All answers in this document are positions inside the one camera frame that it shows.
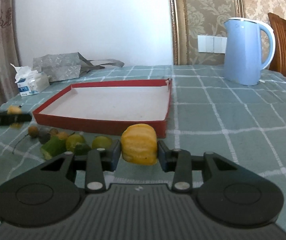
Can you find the red shallow cardboard tray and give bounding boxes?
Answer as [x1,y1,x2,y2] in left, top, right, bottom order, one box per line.
[33,79,172,138]

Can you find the wooden headboard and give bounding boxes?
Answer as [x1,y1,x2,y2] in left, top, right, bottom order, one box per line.
[268,12,286,77]

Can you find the yellow peeled fruit chunk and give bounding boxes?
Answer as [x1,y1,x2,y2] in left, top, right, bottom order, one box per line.
[120,124,158,165]

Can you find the yellow fruit wedge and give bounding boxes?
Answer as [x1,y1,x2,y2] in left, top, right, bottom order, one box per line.
[7,105,23,129]

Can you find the white blue tissue pack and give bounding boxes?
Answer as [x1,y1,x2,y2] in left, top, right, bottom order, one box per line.
[10,63,50,97]

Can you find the dark green cucumber end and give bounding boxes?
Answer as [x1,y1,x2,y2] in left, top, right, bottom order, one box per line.
[74,142,91,155]

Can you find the green checked tablecloth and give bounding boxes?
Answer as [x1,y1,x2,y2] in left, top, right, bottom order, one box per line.
[0,65,286,231]

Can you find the grey patterned gift bag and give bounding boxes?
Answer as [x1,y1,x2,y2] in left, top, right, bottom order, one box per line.
[32,52,125,83]

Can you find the small orange brown fruit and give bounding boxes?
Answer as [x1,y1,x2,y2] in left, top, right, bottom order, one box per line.
[28,125,39,138]

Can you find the dark skinned root piece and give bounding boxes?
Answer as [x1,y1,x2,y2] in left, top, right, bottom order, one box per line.
[38,128,58,145]

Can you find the green round fruit right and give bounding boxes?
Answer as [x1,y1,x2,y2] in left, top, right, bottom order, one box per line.
[91,136,113,149]

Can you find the green round fruit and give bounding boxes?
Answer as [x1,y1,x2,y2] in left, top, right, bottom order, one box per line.
[91,136,113,149]
[66,133,86,152]

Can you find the green cucumber piece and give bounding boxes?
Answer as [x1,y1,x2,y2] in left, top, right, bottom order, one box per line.
[41,136,66,160]

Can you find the white wall switch panel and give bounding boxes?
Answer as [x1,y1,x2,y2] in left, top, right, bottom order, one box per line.
[197,35,227,54]

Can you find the light blue electric kettle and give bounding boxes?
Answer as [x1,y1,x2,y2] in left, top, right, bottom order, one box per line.
[224,17,276,86]

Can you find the green round fruit left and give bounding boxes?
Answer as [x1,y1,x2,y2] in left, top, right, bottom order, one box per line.
[66,133,86,152]

